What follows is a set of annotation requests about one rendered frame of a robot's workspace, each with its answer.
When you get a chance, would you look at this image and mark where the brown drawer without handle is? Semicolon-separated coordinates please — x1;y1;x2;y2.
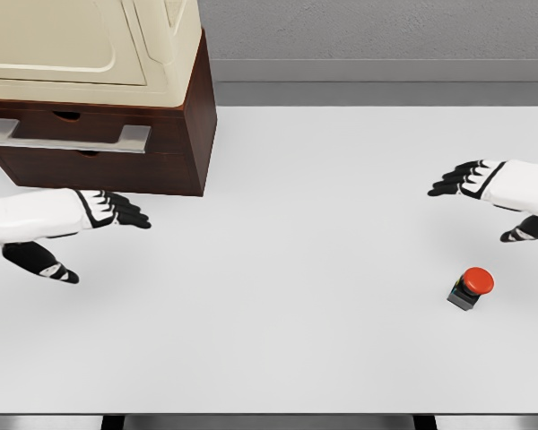
0;146;190;194

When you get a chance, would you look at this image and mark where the cream appliance box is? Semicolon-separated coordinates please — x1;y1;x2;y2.
0;0;204;109

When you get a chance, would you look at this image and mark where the red button switch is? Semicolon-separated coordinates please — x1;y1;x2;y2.
447;267;495;312

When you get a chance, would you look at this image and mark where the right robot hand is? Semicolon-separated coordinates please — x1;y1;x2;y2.
427;159;538;245

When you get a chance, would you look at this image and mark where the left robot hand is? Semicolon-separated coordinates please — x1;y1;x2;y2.
0;187;152;286

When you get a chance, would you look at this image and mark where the brown drawer with silver handle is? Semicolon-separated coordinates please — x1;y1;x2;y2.
0;99;186;155

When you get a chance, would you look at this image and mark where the brown wooden cabinet body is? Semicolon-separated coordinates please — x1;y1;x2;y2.
0;27;219;198

